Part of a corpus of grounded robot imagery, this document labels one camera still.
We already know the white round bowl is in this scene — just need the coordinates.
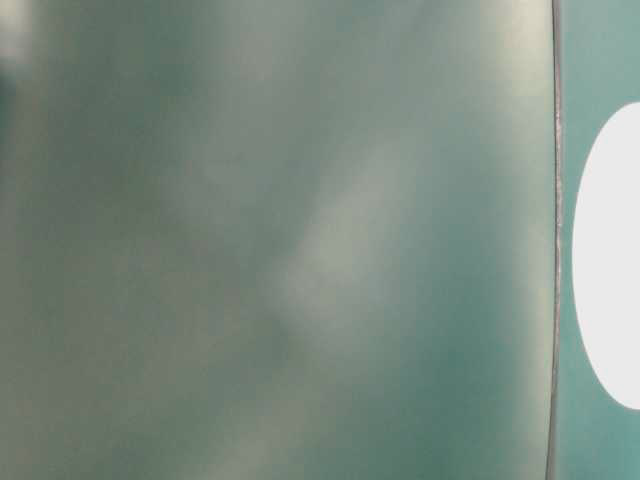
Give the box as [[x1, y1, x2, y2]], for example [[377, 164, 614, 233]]
[[572, 103, 639, 409]]

